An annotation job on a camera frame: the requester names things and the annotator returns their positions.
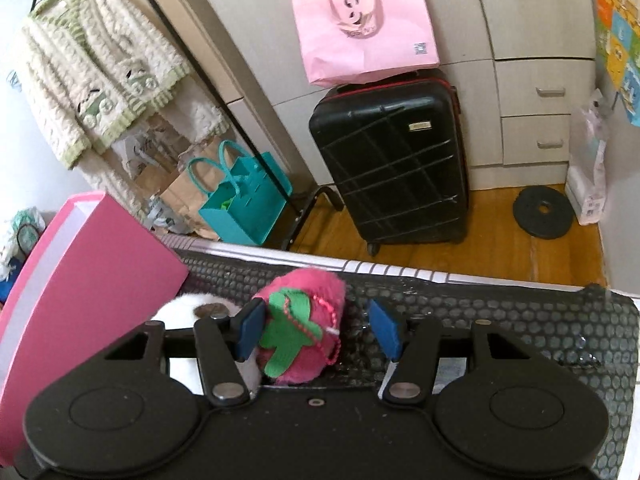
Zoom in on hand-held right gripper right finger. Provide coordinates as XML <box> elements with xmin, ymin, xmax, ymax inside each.
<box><xmin>368</xmin><ymin>299</ymin><xmax>538</xmax><ymax>409</ymax></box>

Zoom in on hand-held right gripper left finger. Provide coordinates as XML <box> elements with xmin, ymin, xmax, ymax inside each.
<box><xmin>102</xmin><ymin>299</ymin><xmax>268</xmax><ymax>409</ymax></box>

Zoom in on pink strawberry plush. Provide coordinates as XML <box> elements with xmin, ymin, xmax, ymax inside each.
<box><xmin>250</xmin><ymin>267</ymin><xmax>347</xmax><ymax>386</ymax></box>

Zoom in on pink cardboard box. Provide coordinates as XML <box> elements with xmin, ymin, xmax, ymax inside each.
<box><xmin>0</xmin><ymin>191</ymin><xmax>190</xmax><ymax>457</ymax></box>

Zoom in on white plush toy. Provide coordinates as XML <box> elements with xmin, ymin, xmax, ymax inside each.
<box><xmin>150</xmin><ymin>293</ymin><xmax>264</xmax><ymax>397</ymax></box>

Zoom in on black bubble wrap mat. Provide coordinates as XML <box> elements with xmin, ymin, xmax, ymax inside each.
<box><xmin>172</xmin><ymin>248</ymin><xmax>640</xmax><ymax>480</ymax></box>

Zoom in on teal tote bag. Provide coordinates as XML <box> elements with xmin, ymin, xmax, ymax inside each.
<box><xmin>186</xmin><ymin>139</ymin><xmax>294</xmax><ymax>247</ymax></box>

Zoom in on black clothes rack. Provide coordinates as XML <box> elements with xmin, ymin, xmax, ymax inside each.
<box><xmin>30</xmin><ymin>0</ymin><xmax>346</xmax><ymax>254</ymax></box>

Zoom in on brown paper bag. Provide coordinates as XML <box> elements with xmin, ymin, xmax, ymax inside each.
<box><xmin>159</xmin><ymin>144</ymin><xmax>227</xmax><ymax>241</ymax></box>

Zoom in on black suitcase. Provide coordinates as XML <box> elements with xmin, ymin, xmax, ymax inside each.
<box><xmin>308</xmin><ymin>67</ymin><xmax>471</xmax><ymax>257</ymax></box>

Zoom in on black weight plate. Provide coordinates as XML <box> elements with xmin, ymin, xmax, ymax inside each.
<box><xmin>512</xmin><ymin>185</ymin><xmax>576</xmax><ymax>240</ymax></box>

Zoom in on white plastic bag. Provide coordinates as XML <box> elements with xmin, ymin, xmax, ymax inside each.
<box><xmin>112</xmin><ymin>127</ymin><xmax>177</xmax><ymax>182</ymax></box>

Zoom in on white plastic pack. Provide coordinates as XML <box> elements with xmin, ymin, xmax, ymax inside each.
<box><xmin>565</xmin><ymin>88</ymin><xmax>614</xmax><ymax>226</ymax></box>

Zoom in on pink tote bag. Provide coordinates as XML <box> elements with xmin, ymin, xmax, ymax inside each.
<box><xmin>291</xmin><ymin>0</ymin><xmax>441</xmax><ymax>87</ymax></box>

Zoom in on cream green fleece pajamas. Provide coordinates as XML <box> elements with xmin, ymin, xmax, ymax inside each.
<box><xmin>12</xmin><ymin>0</ymin><xmax>234</xmax><ymax>227</ymax></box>

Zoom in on beige wooden wardrobe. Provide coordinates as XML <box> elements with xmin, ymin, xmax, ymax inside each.
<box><xmin>125</xmin><ymin>0</ymin><xmax>602</xmax><ymax>197</ymax></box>

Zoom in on colourful paper gift bag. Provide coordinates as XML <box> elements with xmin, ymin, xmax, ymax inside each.
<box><xmin>592</xmin><ymin>0</ymin><xmax>640</xmax><ymax>129</ymax></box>

